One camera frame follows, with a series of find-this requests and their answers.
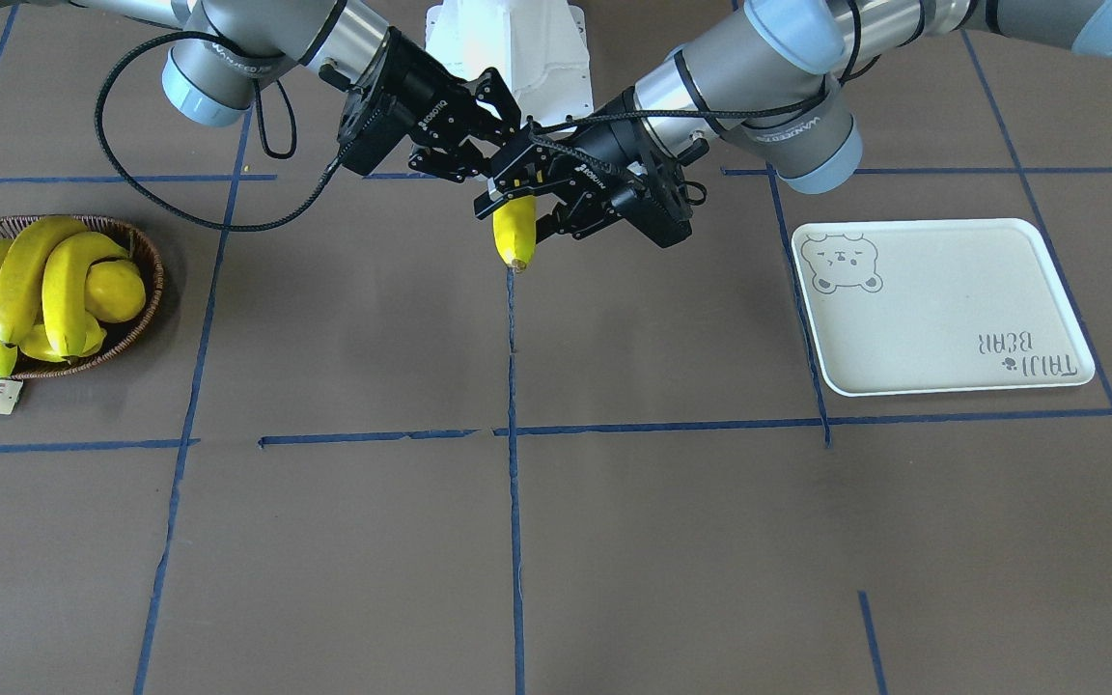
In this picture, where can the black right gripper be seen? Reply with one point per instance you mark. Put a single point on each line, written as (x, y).
(412, 108)

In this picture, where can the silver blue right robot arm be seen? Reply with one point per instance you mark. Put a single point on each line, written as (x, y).
(233, 47)

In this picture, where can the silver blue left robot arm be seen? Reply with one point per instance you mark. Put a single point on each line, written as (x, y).
(766, 79)

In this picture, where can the small yellow banana bunch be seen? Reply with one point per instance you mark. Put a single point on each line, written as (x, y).
(37, 347)

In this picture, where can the cream bear serving tray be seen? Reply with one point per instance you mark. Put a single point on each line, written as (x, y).
(937, 306)

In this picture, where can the yellow pear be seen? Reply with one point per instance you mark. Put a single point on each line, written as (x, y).
(114, 291)

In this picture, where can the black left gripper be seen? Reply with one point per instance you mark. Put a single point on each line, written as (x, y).
(597, 166)

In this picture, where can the white pedestal column base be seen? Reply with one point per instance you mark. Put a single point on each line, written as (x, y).
(539, 47)

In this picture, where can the brown wicker basket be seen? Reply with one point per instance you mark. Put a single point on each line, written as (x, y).
(122, 335)

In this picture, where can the yellow banana curved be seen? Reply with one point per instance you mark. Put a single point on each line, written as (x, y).
(63, 289)

